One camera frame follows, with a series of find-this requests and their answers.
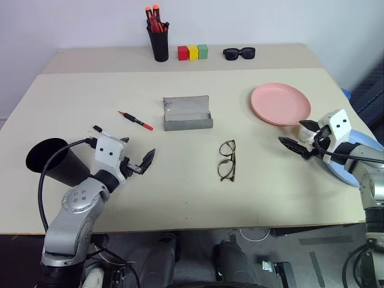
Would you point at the black holder with tools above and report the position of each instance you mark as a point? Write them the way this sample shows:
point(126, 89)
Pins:
point(160, 48)

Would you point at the white shoe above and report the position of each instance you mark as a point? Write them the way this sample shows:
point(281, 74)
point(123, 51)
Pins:
point(93, 277)

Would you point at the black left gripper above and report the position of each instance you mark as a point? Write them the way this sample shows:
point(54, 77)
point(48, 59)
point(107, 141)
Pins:
point(129, 168)

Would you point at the white pen with black cap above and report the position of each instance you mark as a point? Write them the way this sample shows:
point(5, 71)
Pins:
point(96, 128)

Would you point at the red cube block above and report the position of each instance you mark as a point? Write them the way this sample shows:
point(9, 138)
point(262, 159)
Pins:
point(182, 54)

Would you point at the green cube block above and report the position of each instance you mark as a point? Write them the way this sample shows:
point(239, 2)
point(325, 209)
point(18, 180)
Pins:
point(203, 52)

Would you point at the empty black cup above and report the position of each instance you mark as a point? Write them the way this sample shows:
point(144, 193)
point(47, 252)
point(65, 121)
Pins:
point(60, 171)

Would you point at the red and black pen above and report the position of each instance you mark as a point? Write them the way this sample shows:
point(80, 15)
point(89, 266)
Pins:
point(135, 120)

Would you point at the metal floor bracket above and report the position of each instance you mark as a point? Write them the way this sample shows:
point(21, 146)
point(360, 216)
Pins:
point(276, 268)

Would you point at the crumpled white tissue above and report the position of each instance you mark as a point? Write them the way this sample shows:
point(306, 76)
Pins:
point(304, 136)

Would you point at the dark rounded shape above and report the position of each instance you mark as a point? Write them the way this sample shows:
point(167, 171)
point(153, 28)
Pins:
point(234, 261)
point(159, 261)

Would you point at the yellow cube block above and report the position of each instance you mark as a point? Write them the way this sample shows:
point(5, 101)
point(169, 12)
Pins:
point(193, 53)

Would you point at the small blue object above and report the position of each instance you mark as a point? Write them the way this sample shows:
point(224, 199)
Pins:
point(347, 93)

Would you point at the pink plate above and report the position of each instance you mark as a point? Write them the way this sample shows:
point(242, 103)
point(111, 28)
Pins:
point(279, 102)

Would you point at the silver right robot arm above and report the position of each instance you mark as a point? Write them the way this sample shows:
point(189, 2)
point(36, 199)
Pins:
point(370, 180)

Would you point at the black sunglasses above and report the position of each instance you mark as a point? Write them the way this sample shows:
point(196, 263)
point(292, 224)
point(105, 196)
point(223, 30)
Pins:
point(231, 54)

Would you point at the black ribbed object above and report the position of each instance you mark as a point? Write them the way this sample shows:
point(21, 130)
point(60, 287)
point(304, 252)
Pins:
point(369, 96)

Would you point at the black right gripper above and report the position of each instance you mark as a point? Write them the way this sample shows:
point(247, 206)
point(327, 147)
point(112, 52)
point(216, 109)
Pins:
point(321, 134)

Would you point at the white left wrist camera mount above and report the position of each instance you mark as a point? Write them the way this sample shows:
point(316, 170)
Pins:
point(108, 156)

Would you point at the open grey glasses case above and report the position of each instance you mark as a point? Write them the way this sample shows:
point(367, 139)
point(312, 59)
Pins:
point(187, 124)

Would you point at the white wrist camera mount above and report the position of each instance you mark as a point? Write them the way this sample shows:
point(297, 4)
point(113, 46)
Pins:
point(108, 156)
point(337, 123)

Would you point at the tortoiseshell eyeglasses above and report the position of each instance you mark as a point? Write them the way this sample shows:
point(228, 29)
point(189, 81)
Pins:
point(233, 156)

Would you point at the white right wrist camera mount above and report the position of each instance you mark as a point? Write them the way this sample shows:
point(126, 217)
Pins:
point(337, 123)

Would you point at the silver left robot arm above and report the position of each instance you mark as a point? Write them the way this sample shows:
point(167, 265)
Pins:
point(75, 201)

